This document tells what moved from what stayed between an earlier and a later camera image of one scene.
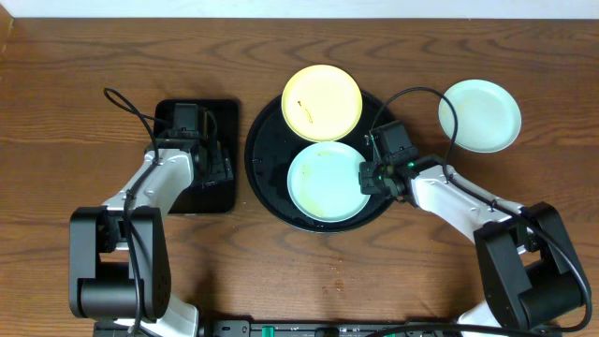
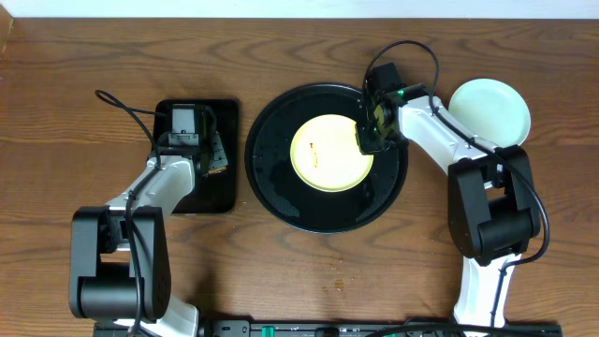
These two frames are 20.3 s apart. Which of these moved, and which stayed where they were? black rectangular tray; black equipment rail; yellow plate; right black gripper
Moved: yellow plate; right black gripper
Stayed: black equipment rail; black rectangular tray
